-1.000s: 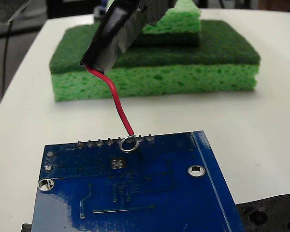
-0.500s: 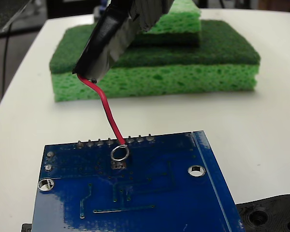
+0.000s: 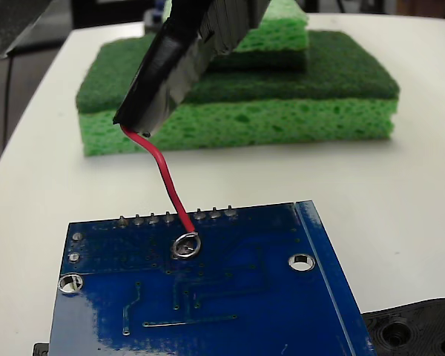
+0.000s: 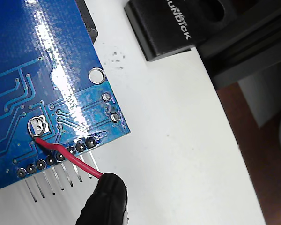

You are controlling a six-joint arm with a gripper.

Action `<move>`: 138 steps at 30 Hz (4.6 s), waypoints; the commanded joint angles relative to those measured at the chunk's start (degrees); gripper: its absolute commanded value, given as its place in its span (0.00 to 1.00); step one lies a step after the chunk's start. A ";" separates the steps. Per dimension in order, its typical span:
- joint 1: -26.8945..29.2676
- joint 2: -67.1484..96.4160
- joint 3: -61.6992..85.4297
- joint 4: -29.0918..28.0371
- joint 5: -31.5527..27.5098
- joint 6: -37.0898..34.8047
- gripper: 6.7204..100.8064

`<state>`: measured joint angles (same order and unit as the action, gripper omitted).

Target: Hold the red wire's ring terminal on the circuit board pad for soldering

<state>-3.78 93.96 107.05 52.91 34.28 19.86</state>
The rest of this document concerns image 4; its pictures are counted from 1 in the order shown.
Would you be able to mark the black clamp with white lettering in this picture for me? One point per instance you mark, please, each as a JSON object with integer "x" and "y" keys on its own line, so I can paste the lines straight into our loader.
{"x": 166, "y": 30}

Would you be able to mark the black aluminium profile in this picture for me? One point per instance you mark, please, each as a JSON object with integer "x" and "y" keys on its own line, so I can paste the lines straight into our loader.
{"x": 248, "y": 47}

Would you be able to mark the black plastic mount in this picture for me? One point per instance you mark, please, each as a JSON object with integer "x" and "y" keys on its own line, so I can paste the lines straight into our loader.
{"x": 87, "y": 21}

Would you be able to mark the blue circuit board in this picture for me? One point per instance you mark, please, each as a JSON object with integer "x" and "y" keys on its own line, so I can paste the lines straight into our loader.
{"x": 37, "y": 58}

